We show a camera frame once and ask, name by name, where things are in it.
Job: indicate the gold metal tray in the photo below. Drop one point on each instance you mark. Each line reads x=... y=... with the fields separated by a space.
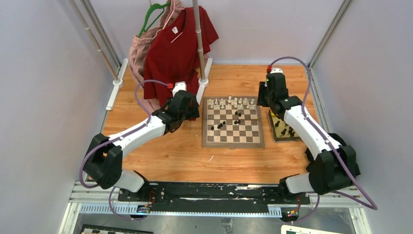
x=281 y=132

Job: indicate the green clothes hanger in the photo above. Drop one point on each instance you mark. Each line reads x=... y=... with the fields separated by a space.
x=155 y=12

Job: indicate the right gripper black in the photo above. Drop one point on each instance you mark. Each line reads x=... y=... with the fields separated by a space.
x=262 y=88

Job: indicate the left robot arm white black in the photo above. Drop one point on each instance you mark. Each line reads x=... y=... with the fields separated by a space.
x=104 y=157

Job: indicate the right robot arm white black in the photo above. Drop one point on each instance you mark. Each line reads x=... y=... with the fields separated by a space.
x=332 y=163

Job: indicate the white clothes rack frame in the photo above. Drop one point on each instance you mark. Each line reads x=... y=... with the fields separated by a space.
x=96 y=33

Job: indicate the white chess piece row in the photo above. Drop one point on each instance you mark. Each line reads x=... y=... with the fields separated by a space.
x=231 y=103

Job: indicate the pink garment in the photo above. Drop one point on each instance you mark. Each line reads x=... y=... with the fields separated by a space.
x=141 y=44

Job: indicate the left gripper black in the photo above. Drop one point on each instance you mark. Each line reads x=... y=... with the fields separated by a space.
x=192 y=110

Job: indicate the black mounting rail base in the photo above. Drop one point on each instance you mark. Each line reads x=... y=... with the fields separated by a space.
x=191 y=197

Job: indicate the red t-shirt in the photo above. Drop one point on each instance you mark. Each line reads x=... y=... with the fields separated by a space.
x=172 y=57

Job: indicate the wooden chess board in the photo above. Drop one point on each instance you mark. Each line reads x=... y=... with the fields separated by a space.
x=245 y=131

